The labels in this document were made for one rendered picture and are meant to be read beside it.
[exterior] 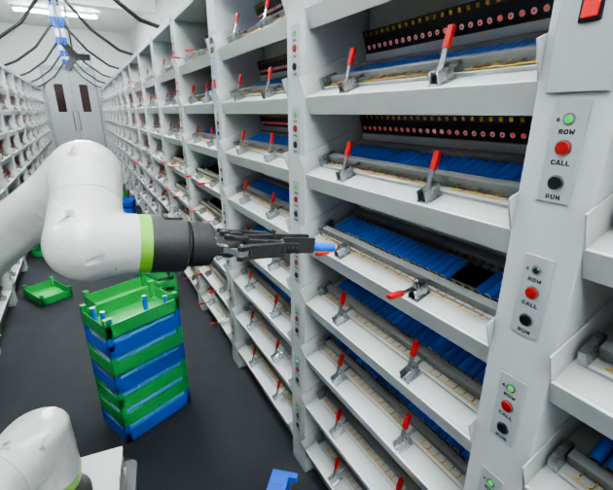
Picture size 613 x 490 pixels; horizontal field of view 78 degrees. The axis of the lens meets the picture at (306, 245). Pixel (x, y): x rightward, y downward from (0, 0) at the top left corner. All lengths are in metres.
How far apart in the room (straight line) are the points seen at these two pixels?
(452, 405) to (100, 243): 0.69
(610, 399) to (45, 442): 1.02
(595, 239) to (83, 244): 0.66
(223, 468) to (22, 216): 1.21
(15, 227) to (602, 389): 0.90
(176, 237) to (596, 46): 0.58
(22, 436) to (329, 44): 1.13
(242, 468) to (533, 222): 1.37
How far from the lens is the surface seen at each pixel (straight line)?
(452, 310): 0.76
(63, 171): 0.66
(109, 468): 1.28
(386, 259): 0.89
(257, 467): 1.66
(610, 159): 0.57
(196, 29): 2.44
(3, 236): 0.81
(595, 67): 0.57
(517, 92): 0.62
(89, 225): 0.59
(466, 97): 0.67
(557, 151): 0.58
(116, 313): 1.75
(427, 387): 0.89
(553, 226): 0.59
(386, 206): 0.81
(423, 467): 1.01
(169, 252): 0.61
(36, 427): 1.08
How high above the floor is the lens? 1.26
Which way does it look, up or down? 19 degrees down
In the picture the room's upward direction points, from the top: straight up
